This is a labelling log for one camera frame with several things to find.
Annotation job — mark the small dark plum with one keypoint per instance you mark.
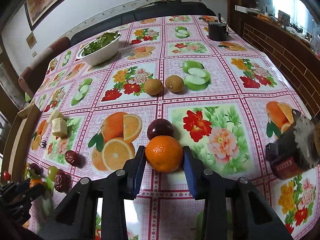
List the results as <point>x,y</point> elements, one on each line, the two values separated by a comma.
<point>34,169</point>

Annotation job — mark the black sofa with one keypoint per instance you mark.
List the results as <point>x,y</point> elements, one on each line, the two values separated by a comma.
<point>160,9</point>

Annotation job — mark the red tomato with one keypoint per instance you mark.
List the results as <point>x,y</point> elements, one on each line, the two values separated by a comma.
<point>7,176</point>

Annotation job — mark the brown armchair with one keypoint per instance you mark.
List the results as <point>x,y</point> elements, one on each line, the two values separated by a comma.
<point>33,76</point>

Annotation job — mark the wooden sideboard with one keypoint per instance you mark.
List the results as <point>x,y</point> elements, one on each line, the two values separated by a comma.
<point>298,64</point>

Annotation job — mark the dark purple plum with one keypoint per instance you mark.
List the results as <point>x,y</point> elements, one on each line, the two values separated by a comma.
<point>160,127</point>

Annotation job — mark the black cup on table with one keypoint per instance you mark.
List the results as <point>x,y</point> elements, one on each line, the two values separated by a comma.
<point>217,29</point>

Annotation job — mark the dark red jujube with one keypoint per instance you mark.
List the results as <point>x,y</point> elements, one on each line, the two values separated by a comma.
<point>72,158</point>
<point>61,182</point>

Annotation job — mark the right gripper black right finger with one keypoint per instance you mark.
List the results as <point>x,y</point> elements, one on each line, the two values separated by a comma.
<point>205,184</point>

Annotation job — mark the green grape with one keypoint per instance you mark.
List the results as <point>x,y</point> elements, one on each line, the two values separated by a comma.
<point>52,171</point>

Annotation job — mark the small orange tangerine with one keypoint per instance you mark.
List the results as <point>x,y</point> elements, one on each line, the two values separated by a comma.
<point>34,182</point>

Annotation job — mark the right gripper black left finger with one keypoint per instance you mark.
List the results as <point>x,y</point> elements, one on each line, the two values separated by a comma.
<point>123,184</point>

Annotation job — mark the brown longan fruit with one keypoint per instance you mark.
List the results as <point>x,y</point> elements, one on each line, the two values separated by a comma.
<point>153,86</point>
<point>174,83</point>

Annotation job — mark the shallow cardboard box tray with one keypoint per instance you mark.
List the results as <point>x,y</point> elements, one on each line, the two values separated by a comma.
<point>16,146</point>

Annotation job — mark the white bowl of greens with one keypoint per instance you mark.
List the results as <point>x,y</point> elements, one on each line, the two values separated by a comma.
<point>101,49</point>

